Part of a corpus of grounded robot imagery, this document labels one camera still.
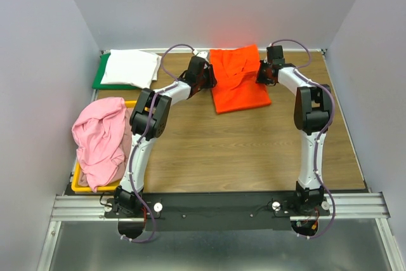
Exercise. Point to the aluminium frame rail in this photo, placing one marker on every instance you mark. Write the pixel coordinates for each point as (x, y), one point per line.
(355, 236)

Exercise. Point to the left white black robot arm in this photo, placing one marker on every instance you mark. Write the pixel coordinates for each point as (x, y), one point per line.
(148, 122)

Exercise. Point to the mauve crumpled t-shirt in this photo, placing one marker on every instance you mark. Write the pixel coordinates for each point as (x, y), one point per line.
(126, 139)

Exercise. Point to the pink crumpled t-shirt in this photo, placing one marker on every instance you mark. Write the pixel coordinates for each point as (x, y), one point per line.
(98, 137)

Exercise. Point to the white folded t-shirt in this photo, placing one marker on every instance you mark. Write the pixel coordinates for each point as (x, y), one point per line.
(131, 67)

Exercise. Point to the green folded t-shirt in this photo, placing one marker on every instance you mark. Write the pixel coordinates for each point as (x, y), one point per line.
(97, 83)

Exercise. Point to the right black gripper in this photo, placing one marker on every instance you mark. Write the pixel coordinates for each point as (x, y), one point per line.
(259, 79)

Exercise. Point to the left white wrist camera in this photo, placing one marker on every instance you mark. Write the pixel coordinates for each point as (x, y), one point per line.
(201, 54)

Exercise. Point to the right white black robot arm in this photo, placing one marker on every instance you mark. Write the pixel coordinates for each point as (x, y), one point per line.
(314, 110)

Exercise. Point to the yellow plastic bin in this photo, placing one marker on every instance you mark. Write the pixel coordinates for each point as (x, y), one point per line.
(95, 188)

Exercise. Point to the orange t-shirt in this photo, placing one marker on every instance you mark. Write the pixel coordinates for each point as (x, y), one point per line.
(236, 72)

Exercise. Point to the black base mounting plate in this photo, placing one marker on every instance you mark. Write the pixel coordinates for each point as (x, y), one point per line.
(216, 211)

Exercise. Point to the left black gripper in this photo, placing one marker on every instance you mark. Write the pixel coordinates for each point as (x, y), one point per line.
(211, 81)

